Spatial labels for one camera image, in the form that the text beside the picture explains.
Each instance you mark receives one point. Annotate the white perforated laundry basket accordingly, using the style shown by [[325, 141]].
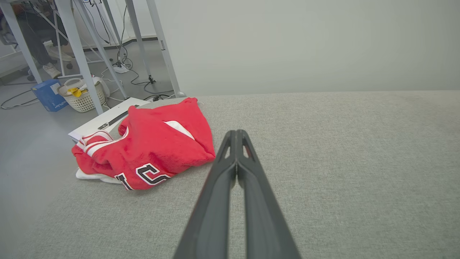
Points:
[[85, 103]]

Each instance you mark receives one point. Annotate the yellow item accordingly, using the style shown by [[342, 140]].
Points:
[[75, 92]]

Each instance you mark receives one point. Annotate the red and white jersey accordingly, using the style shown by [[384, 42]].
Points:
[[161, 151]]

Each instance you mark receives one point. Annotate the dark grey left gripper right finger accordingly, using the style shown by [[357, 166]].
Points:
[[264, 223]]

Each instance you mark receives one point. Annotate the dark trousers of person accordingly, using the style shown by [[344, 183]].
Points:
[[36, 36]]

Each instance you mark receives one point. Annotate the blue cardboard box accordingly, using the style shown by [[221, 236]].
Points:
[[47, 95]]

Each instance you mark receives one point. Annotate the white sneaker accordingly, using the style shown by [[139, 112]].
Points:
[[59, 53], [51, 70]]

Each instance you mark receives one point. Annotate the white power strip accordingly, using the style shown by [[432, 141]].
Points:
[[121, 68]]

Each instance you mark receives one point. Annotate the white flat appliance box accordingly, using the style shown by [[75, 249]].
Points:
[[102, 121]]

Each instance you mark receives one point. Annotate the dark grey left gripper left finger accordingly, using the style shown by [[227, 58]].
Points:
[[210, 216]]

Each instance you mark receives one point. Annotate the grey metal table leg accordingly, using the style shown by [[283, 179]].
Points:
[[163, 46], [139, 39], [19, 39], [102, 54], [77, 50]]

